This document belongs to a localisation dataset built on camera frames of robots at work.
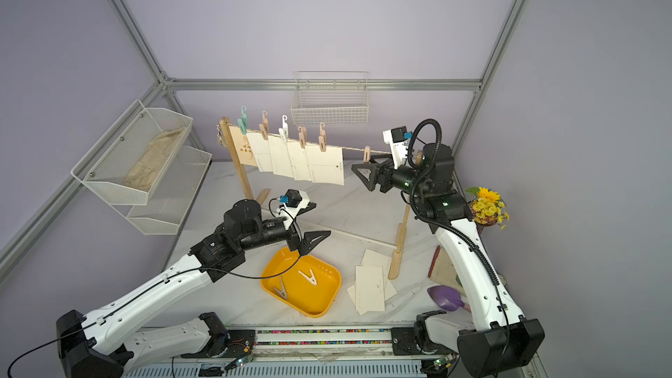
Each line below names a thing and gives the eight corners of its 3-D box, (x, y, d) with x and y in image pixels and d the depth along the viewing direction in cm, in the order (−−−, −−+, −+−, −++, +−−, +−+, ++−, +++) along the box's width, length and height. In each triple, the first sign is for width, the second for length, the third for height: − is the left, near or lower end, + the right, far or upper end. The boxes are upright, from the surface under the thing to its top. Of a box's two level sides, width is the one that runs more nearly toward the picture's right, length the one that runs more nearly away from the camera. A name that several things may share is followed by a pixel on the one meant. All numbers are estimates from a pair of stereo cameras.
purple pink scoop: (431, 311, 81) (433, 309, 79) (426, 288, 86) (428, 285, 84) (467, 311, 81) (470, 309, 79) (461, 288, 86) (463, 285, 84)
